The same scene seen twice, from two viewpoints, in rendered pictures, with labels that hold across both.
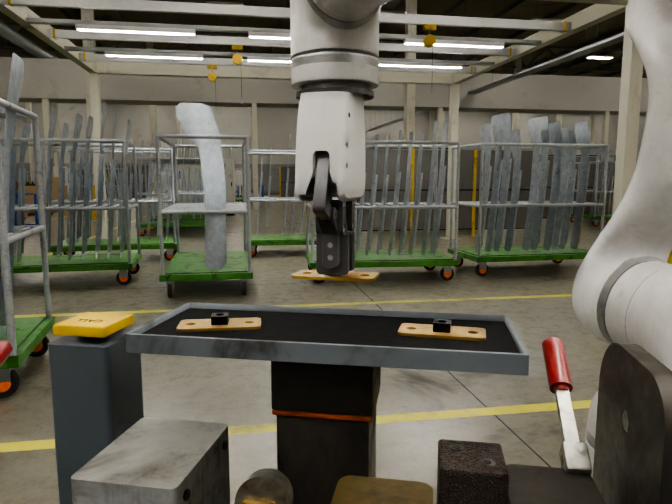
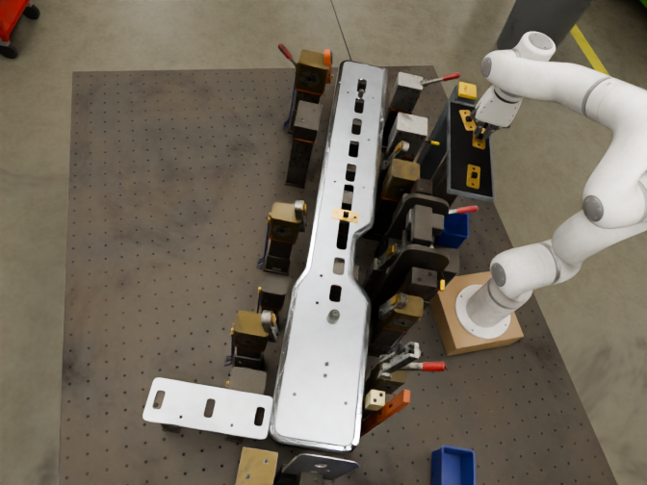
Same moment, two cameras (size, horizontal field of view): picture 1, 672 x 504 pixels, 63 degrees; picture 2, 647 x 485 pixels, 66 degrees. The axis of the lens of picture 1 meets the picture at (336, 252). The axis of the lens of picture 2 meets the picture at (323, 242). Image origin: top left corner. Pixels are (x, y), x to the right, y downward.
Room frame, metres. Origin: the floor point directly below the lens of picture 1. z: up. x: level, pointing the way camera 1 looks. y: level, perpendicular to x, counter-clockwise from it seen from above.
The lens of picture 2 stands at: (-0.13, -0.98, 2.25)
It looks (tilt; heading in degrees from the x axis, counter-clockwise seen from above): 59 degrees down; 72
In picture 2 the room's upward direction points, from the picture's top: 18 degrees clockwise
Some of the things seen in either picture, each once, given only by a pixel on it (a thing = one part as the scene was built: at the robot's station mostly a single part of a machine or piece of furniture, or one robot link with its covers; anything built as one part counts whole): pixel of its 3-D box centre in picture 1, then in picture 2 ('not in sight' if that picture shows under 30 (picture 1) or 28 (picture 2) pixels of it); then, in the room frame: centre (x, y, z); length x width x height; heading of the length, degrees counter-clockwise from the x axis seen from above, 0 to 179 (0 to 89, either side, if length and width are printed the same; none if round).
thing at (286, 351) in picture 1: (328, 332); (469, 148); (0.54, 0.01, 1.16); 0.37 x 0.14 x 0.02; 80
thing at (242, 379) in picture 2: not in sight; (240, 394); (-0.12, -0.66, 0.84); 0.12 x 0.07 x 0.28; 170
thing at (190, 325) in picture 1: (220, 320); (468, 118); (0.56, 0.12, 1.17); 0.08 x 0.04 x 0.01; 97
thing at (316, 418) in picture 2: not in sight; (343, 210); (0.17, -0.14, 1.00); 1.38 x 0.22 x 0.02; 80
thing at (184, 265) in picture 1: (208, 212); not in sight; (6.88, 1.59, 0.89); 1.90 x 1.00 x 1.77; 11
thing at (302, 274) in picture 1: (335, 271); (479, 136); (0.55, 0.00, 1.22); 0.08 x 0.04 x 0.01; 75
